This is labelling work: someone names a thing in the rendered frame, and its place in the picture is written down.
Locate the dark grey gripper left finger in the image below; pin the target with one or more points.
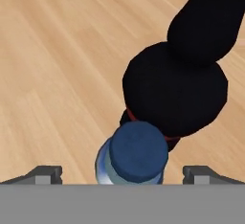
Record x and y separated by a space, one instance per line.
44 174

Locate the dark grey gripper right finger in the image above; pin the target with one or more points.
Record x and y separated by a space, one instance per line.
199 174

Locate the clear bottle with blue cap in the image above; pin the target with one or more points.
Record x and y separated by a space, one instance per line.
137 151

